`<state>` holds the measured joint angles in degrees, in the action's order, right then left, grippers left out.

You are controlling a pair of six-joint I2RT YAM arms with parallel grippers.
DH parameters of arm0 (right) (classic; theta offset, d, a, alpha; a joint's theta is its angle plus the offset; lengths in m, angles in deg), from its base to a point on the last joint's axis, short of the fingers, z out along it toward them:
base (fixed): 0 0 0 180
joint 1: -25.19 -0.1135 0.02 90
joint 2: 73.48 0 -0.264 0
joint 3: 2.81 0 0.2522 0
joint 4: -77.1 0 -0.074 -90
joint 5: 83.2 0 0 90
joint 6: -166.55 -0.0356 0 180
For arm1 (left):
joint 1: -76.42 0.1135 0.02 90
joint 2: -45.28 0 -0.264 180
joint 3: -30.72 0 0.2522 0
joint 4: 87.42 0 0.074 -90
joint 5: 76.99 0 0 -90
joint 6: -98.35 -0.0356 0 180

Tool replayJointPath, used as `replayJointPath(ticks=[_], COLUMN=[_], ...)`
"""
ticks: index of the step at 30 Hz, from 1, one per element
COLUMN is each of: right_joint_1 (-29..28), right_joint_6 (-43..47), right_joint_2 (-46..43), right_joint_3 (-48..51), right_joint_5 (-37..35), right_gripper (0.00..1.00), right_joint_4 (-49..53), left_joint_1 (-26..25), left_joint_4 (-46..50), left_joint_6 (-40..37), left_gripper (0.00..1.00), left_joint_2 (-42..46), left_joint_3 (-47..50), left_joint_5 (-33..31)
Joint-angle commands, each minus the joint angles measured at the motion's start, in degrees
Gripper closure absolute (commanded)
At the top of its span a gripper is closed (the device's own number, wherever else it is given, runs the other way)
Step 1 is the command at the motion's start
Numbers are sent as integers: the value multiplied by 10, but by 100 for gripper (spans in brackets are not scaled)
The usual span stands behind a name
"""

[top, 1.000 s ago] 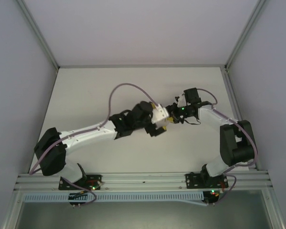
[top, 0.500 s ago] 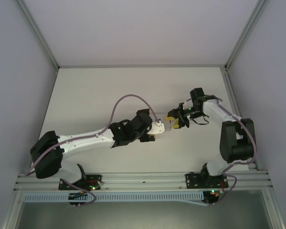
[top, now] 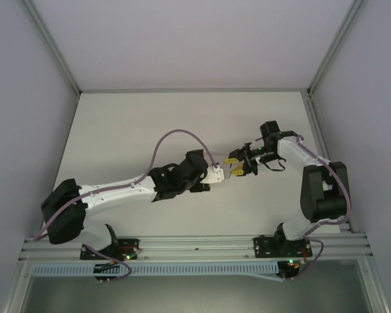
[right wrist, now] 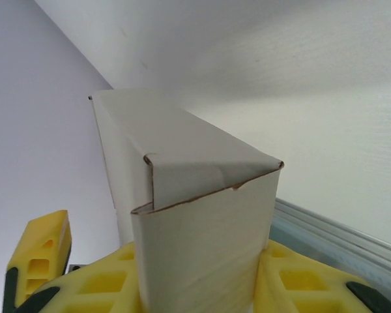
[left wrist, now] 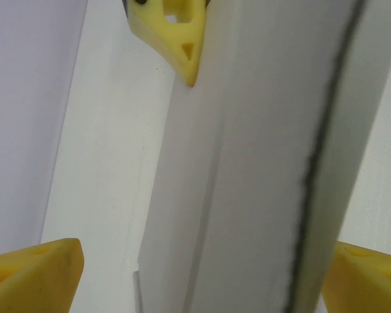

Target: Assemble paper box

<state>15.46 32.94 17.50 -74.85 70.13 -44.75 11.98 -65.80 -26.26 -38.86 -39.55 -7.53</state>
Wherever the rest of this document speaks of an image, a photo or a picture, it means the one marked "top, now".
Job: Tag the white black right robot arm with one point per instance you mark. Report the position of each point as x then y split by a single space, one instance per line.
322 192

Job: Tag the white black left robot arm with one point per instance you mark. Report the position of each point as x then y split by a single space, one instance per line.
114 192

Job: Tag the aluminium front mounting rail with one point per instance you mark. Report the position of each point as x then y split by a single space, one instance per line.
195 246

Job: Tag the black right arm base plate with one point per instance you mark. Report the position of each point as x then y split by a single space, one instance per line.
264 246

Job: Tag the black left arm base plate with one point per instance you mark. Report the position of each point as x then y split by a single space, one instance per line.
127 249

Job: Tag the aluminium frame corner post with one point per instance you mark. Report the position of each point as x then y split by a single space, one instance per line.
50 45
337 45

